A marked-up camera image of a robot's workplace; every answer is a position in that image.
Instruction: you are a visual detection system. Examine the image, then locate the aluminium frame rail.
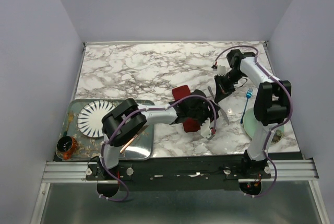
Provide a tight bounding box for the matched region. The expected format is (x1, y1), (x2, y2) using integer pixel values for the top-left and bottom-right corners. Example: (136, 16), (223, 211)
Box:
(42, 158), (319, 183)

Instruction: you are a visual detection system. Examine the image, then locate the rose gold knife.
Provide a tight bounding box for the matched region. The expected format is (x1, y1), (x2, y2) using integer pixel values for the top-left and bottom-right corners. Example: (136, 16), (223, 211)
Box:
(120, 126), (148, 154)

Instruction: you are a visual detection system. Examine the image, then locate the silver table knife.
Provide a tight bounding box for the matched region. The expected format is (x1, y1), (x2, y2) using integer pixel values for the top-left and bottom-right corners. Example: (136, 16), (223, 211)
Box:
(207, 86), (230, 125)

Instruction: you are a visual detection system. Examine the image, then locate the dark red cloth napkin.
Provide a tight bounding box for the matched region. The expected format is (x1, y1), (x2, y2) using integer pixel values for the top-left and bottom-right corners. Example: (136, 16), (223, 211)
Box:
(172, 85), (200, 133)

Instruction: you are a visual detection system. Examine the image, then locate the light green plate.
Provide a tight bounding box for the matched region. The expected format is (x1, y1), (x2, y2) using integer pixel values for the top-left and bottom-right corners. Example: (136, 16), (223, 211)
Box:
(243, 108), (285, 144)

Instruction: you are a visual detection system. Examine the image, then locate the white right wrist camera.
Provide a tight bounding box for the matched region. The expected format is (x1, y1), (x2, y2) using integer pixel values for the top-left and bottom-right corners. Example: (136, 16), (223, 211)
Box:
(217, 65), (226, 76)

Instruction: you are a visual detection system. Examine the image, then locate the black and orange cup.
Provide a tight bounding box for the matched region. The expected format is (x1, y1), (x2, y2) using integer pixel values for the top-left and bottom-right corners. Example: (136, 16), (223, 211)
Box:
(56, 136), (78, 160)

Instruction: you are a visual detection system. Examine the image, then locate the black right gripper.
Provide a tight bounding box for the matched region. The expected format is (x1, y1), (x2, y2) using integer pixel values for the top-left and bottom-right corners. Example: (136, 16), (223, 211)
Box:
(214, 69), (245, 103)

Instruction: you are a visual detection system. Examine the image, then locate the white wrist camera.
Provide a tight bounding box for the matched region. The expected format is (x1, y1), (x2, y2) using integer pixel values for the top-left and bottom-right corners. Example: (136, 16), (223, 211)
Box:
(200, 118), (217, 140)
(217, 65), (226, 76)

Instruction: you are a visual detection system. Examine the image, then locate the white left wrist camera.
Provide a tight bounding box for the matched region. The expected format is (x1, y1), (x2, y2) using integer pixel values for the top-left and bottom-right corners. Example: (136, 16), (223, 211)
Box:
(200, 118), (217, 140)

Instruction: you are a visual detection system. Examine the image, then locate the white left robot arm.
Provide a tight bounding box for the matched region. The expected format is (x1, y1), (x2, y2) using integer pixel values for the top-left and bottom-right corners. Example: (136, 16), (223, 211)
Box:
(98, 90), (220, 180)

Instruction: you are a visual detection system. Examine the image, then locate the blue striped white plate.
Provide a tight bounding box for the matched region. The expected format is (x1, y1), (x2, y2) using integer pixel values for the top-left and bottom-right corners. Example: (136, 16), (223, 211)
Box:
(77, 100), (115, 138)

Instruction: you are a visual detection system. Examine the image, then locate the gold fork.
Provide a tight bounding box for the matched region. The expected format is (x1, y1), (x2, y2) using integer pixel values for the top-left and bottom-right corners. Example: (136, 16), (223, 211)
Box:
(63, 111), (74, 136)

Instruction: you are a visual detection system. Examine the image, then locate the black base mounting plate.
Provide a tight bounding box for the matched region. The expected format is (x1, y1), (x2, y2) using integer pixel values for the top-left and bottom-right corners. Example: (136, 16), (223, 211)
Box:
(86, 155), (271, 191)

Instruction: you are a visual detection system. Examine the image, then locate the teal floral serving tray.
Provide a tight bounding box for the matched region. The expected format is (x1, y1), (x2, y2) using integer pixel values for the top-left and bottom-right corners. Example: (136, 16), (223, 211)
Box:
(56, 99), (156, 161)

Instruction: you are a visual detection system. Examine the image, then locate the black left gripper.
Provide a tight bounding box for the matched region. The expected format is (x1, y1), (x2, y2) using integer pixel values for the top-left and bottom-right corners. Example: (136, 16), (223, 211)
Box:
(187, 100), (220, 130)

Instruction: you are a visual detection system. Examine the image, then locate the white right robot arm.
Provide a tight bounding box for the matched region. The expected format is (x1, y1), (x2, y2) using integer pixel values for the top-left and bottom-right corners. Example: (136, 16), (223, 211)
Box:
(214, 46), (293, 178)

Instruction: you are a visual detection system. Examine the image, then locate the blue handled fork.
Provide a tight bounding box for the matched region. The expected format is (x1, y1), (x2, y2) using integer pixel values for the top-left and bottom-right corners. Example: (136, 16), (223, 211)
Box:
(240, 88), (253, 124)

